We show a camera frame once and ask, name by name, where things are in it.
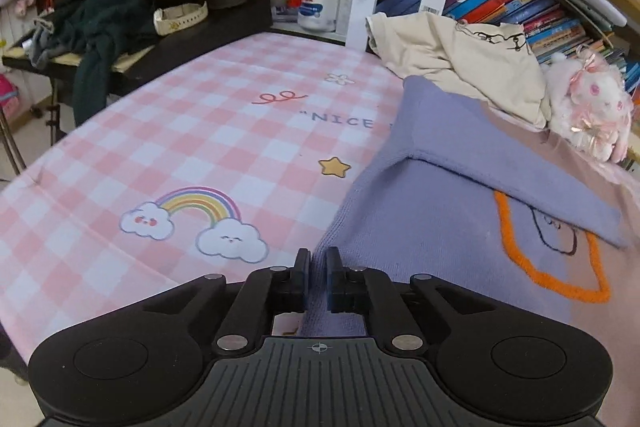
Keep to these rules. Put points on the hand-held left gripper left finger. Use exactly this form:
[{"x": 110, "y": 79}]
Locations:
[{"x": 300, "y": 281}]

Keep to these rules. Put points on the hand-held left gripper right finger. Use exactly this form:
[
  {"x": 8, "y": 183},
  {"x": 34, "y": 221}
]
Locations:
[{"x": 334, "y": 282}]

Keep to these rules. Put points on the purple knit sweater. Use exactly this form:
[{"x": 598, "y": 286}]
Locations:
[{"x": 440, "y": 227}]

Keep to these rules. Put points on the pink checkered mat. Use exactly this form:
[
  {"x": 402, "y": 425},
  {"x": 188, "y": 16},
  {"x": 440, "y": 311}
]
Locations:
[{"x": 190, "y": 147}]

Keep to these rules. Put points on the cream printed garment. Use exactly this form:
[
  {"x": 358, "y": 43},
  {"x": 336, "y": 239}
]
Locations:
[{"x": 465, "y": 52}]

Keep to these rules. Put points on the black side table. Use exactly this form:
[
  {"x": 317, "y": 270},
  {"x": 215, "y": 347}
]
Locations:
[{"x": 150, "y": 52}]

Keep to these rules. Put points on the white green-lid jar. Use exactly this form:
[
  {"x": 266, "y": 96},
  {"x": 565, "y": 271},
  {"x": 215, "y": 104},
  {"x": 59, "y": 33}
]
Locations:
[{"x": 320, "y": 7}]

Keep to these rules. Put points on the cream wrist watch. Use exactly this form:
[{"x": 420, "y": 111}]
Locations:
[{"x": 179, "y": 18}]

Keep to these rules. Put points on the white pink plush bunny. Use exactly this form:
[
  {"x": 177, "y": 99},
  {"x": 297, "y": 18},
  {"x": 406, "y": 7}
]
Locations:
[{"x": 590, "y": 107}]

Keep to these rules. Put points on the dark green garment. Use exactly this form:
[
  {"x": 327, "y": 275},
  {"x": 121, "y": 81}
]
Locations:
[{"x": 100, "y": 37}]

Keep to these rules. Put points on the row of colourful books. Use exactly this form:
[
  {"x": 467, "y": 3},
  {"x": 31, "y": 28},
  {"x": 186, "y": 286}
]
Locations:
[{"x": 520, "y": 2}]

